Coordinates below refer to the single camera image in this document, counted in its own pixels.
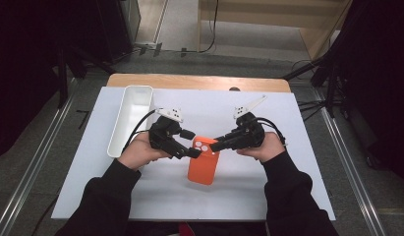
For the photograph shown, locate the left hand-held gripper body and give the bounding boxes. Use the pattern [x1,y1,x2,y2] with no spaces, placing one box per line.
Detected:
[147,107,191,160]

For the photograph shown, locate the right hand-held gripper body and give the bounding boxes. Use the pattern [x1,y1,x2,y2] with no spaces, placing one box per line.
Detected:
[218,94,267,152]

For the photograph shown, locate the orange phone case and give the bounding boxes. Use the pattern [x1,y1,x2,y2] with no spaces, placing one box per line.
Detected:
[187,136,221,186]

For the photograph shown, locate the white plastic tray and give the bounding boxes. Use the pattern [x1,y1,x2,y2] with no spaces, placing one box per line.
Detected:
[106,85,154,158]

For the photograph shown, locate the person's right hand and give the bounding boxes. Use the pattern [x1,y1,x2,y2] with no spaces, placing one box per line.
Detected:
[236,132,287,164]

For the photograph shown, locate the person's left hand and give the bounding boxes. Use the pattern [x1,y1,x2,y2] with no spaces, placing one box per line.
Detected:
[117,132,173,171]

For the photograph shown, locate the white board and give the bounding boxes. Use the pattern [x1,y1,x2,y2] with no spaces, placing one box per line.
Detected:
[51,86,336,221]

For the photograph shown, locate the red object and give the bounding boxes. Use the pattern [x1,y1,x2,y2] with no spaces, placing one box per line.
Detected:
[179,221,196,236]

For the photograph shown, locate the person's black clothing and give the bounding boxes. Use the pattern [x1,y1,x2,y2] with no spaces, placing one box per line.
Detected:
[124,220,269,236]

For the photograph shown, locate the black metal stand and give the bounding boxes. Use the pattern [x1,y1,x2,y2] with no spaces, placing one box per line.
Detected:
[55,45,117,110]
[282,53,353,119]

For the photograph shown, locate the black cabinet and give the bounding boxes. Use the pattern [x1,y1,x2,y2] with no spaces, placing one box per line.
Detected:
[95,0,142,64]

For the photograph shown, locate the light wooden furniture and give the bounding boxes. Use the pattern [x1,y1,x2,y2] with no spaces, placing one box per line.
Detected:
[198,0,353,62]

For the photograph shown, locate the dark curtain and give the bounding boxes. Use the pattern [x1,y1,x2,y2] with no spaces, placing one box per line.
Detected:
[0,0,102,161]
[333,0,404,185]

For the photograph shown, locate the left hand-held gripper black cable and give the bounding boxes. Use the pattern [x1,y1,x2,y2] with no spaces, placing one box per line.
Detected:
[122,108,158,155]

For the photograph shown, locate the hand-held gripper black cable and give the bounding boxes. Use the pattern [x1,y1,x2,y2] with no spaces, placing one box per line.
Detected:
[122,108,158,155]
[255,117,288,147]

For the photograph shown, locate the right hand-held gripper black cable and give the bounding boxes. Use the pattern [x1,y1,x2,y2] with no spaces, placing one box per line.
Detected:
[255,117,288,147]

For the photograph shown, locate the black floor cables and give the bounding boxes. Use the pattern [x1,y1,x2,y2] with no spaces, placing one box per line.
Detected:
[289,58,330,123]

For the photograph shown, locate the black hanging cable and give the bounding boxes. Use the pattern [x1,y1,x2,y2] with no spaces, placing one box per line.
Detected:
[199,0,220,54]

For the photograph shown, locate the metal floor rail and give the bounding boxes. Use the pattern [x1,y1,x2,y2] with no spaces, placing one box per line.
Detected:
[314,88,389,236]
[0,78,78,236]

